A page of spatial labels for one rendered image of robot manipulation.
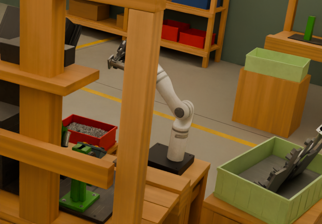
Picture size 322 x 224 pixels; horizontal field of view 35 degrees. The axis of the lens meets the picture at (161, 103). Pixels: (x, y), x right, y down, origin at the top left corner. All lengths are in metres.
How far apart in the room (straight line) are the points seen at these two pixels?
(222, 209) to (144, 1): 1.31
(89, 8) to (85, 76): 6.74
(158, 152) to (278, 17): 5.08
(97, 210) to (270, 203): 0.83
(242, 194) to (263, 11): 5.33
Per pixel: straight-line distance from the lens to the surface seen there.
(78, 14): 8.83
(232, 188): 2.62
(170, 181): 2.56
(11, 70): 1.98
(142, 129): 1.78
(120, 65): 2.20
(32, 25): 1.90
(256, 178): 2.83
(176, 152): 2.72
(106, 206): 2.32
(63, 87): 1.84
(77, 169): 1.92
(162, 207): 2.39
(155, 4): 1.65
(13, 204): 2.38
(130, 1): 1.68
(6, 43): 2.06
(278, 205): 2.51
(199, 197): 2.94
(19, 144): 2.04
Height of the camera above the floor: 2.17
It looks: 21 degrees down
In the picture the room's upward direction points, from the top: 6 degrees clockwise
